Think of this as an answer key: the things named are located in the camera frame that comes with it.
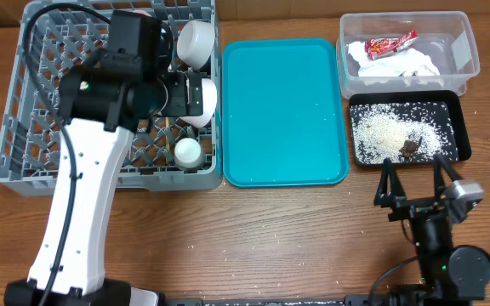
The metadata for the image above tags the grey-white bowl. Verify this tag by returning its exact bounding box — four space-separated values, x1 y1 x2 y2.
177 20 215 70

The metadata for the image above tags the teal plastic serving tray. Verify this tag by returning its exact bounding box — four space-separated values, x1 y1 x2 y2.
221 37 349 188

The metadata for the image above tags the grey plastic dishwasher rack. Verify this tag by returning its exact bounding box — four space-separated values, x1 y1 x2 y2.
0 0 222 196

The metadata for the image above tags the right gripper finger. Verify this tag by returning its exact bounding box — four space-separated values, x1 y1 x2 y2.
373 158 407 207
432 153 463 197

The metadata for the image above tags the red snack wrapper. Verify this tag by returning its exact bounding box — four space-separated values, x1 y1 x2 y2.
365 30 418 60

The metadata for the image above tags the wooden chopstick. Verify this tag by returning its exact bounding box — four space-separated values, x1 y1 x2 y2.
165 117 173 150

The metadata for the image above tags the black rectangular tray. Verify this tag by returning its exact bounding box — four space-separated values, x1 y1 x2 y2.
349 90 472 167

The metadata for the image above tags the brown cardboard backdrop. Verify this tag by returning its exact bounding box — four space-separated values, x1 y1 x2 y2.
0 0 490 27

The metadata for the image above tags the pink bowl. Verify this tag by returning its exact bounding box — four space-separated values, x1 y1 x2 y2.
181 78 218 128

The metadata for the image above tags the brown food scrap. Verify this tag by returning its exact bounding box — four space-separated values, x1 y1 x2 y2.
399 137 423 159

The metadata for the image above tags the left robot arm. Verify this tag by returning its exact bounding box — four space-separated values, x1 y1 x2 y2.
3 68 218 305

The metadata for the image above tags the white napkin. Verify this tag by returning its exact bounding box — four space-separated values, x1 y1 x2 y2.
348 42 440 77

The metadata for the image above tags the white paper cup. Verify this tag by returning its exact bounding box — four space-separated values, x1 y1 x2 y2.
174 138 205 171

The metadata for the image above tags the clear plastic waste bin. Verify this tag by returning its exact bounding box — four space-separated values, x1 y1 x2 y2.
336 11 480 99

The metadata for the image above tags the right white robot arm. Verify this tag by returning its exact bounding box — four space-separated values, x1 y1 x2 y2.
367 156 490 305

